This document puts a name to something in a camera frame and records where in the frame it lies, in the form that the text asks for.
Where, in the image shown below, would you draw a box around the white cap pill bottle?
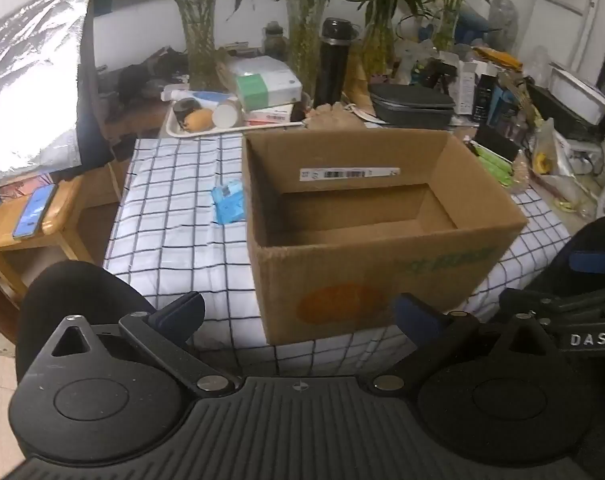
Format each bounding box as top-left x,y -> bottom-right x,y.
212,99 -> 243,129

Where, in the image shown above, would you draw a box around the wooden side table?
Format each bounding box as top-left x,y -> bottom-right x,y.
0,160 -> 126,304

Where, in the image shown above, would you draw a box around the black thermos bottle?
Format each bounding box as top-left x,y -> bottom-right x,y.
313,18 -> 358,107

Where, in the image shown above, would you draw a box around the black sponge block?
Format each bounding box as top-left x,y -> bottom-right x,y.
474,125 -> 519,162

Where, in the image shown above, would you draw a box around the dark grey zip case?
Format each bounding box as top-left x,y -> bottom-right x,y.
368,82 -> 455,130

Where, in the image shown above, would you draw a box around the white blue spray bottle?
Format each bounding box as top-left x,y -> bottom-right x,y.
160,87 -> 232,110

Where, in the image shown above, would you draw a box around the black carton box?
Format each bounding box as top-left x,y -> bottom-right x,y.
472,74 -> 497,124

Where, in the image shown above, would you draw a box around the white black checkered tablecloth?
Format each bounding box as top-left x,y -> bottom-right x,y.
103,132 -> 573,377

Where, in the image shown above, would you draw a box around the blue tissue pack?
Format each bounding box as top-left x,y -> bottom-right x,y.
211,180 -> 245,226

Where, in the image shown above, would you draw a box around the black tape roll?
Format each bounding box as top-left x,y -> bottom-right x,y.
172,98 -> 202,125

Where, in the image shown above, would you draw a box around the white carton box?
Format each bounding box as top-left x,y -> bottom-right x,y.
453,61 -> 477,115

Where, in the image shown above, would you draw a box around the brown cardboard box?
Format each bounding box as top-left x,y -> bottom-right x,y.
242,128 -> 527,346

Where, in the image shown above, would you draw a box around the green white tissue box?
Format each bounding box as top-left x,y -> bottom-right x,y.
225,55 -> 303,112

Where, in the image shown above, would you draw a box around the orange egg-shaped pouch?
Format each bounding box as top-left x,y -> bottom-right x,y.
182,108 -> 214,132

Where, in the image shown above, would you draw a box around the green wipes packs in basket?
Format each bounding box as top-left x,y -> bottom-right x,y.
470,141 -> 513,188

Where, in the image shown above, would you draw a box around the smartphone with blue screen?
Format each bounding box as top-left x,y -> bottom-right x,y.
13,183 -> 57,240

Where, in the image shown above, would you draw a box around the white plastic tray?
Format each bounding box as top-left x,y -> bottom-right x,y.
161,98 -> 304,139

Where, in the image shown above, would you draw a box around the white red medicine box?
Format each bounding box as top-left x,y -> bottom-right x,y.
244,104 -> 294,126

